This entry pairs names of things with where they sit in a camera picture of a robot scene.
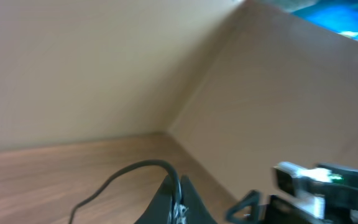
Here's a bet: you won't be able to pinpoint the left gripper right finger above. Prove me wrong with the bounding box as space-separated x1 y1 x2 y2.
180 175 217 224

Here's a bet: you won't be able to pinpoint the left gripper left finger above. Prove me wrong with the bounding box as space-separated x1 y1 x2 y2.
134 175 174 224

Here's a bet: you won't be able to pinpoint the right camera cable black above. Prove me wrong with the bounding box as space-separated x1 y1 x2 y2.
311 182 358 197

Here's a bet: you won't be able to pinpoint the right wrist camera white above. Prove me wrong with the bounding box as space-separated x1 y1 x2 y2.
272 161 334 220

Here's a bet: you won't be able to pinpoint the thin black cable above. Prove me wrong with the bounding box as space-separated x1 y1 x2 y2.
68 159 183 224

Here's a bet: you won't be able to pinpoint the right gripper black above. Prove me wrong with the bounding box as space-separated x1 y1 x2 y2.
225 190 331 224

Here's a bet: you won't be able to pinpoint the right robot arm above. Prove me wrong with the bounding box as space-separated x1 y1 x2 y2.
226 162 358 224

